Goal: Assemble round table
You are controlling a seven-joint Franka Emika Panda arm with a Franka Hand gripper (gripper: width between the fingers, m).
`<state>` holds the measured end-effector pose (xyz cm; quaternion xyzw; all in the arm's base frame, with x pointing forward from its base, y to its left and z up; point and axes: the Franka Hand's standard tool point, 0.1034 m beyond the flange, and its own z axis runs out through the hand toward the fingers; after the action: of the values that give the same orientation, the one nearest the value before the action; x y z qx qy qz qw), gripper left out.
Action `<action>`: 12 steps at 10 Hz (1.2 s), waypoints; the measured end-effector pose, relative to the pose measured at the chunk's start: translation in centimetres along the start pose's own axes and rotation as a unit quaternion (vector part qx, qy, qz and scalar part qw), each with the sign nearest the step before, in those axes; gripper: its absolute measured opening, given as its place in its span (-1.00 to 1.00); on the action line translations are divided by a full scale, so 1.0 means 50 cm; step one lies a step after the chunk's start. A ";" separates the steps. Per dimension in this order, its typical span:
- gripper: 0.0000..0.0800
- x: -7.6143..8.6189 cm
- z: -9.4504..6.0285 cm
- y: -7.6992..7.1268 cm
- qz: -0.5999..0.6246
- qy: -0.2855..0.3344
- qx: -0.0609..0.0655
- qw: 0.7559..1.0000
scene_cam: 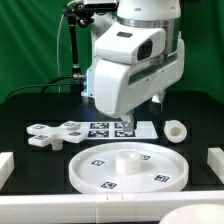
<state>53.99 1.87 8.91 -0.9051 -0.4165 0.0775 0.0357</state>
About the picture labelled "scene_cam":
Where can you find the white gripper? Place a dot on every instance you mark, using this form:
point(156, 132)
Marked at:
point(127, 74)

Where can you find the white round table top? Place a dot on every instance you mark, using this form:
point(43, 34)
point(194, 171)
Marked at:
point(128, 167)

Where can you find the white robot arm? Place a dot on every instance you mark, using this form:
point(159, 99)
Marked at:
point(163, 14)

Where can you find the white round object foreground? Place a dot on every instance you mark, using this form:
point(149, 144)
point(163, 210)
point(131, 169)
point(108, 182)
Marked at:
point(196, 214)

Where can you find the white fiducial marker sheet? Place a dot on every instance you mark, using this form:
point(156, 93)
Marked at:
point(114, 130)

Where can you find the white cross-shaped table base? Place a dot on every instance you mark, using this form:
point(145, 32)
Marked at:
point(43, 135)

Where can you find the white right barrier block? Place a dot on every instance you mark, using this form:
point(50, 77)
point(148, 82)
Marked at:
point(215, 160)

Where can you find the white barrier block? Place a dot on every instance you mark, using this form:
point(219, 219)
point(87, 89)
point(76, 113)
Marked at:
point(6, 167)
point(215, 160)

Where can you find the white left barrier block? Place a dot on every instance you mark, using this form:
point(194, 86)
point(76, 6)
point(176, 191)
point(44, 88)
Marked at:
point(6, 167)

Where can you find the white front barrier rail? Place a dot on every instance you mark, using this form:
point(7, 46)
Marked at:
point(100, 208)

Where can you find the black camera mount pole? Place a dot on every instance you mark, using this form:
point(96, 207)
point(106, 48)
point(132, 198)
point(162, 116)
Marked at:
point(77, 16)

